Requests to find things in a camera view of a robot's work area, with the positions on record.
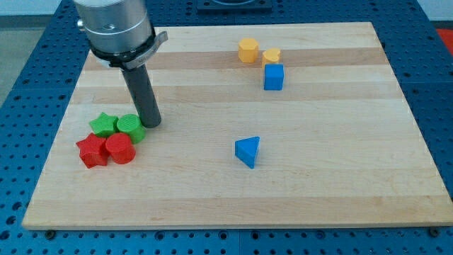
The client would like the wooden board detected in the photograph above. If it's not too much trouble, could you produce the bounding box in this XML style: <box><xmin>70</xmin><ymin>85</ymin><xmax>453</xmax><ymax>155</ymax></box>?
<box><xmin>23</xmin><ymin>22</ymin><xmax>452</xmax><ymax>230</ymax></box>

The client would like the yellow hexagon block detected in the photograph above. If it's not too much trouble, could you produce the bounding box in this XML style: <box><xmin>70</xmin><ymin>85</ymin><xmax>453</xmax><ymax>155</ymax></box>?
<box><xmin>238</xmin><ymin>38</ymin><xmax>259</xmax><ymax>63</ymax></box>

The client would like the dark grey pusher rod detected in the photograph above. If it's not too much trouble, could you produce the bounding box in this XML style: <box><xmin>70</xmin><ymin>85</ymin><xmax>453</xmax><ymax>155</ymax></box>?
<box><xmin>122</xmin><ymin>64</ymin><xmax>161</xmax><ymax>128</ymax></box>

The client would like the red cylinder block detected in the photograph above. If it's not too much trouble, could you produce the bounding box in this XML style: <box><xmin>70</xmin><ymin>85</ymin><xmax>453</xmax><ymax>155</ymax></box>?
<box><xmin>105</xmin><ymin>132</ymin><xmax>136</xmax><ymax>164</ymax></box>

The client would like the blue cube block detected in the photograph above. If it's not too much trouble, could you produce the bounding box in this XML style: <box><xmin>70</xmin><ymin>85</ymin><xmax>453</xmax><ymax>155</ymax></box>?
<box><xmin>263</xmin><ymin>64</ymin><xmax>285</xmax><ymax>91</ymax></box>

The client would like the green cylinder block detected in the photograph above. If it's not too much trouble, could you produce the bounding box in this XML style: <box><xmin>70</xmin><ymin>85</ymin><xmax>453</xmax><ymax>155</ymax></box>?
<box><xmin>117</xmin><ymin>114</ymin><xmax>146</xmax><ymax>144</ymax></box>

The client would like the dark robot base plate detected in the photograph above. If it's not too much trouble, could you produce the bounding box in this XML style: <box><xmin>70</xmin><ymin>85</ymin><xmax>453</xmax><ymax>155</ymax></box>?
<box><xmin>195</xmin><ymin>0</ymin><xmax>273</xmax><ymax>13</ymax></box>

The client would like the blue triangle block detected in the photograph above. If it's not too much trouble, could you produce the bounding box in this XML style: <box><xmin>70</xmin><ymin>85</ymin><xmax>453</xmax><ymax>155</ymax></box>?
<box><xmin>234</xmin><ymin>136</ymin><xmax>260</xmax><ymax>169</ymax></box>

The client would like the red star block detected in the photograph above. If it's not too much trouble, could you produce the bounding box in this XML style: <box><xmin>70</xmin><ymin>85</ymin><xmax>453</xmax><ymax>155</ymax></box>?
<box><xmin>76</xmin><ymin>133</ymin><xmax>109</xmax><ymax>169</ymax></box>

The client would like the green star block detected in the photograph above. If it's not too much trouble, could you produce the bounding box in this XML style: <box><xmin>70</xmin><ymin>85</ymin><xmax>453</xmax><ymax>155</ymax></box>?
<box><xmin>89</xmin><ymin>112</ymin><xmax>118</xmax><ymax>137</ymax></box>

